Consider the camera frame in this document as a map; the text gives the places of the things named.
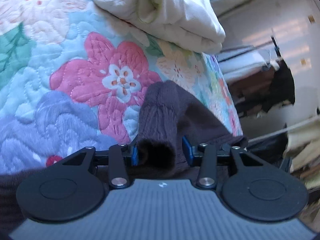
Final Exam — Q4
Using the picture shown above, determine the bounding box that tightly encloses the dark purple knit sweater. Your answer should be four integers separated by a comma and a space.
0, 80, 249, 240

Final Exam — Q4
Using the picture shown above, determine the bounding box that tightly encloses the clothes rack with dark garments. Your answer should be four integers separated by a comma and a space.
219, 36, 296, 118

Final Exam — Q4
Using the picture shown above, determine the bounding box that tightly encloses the floral quilt bedspread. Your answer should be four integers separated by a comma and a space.
1, 0, 242, 174

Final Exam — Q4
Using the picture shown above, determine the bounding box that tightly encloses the beige jacket on rack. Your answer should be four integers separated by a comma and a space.
283, 118, 320, 190

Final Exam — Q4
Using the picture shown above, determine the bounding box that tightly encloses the folded white blanket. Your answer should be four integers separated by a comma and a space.
93, 0, 226, 54

